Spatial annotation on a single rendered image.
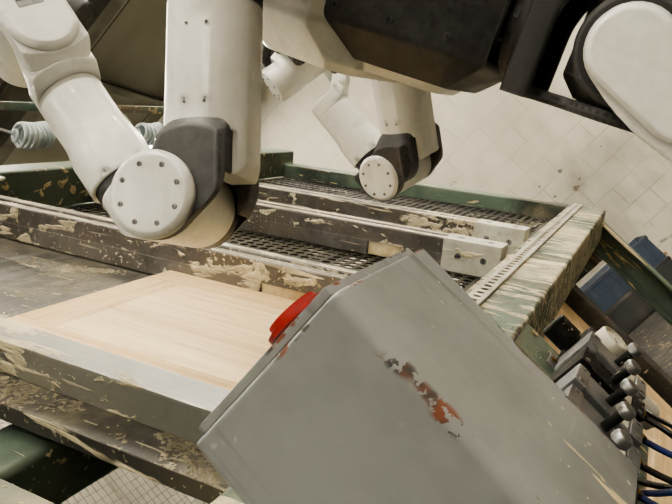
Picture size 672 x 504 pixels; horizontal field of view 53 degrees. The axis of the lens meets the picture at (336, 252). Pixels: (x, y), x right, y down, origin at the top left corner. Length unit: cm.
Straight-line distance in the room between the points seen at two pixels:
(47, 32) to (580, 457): 57
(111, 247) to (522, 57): 84
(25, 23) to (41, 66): 4
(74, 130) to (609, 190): 573
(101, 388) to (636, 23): 64
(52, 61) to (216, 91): 17
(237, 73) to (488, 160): 567
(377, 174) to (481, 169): 515
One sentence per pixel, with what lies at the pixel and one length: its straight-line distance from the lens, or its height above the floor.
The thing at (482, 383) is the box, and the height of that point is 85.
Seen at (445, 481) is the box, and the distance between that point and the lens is 30.
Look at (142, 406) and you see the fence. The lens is 74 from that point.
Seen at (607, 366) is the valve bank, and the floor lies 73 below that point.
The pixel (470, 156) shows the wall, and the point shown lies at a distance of 627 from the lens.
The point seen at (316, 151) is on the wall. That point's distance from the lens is 663.
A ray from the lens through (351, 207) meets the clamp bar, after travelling 181.
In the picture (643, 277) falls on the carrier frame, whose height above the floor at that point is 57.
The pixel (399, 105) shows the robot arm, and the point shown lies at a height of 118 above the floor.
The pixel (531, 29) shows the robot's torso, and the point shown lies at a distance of 75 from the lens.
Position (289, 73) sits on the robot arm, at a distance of 121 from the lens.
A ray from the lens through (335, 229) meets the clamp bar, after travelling 154.
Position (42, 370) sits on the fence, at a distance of 83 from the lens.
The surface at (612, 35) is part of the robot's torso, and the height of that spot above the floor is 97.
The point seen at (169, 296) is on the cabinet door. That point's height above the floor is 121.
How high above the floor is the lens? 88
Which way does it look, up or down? 11 degrees up
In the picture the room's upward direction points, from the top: 43 degrees counter-clockwise
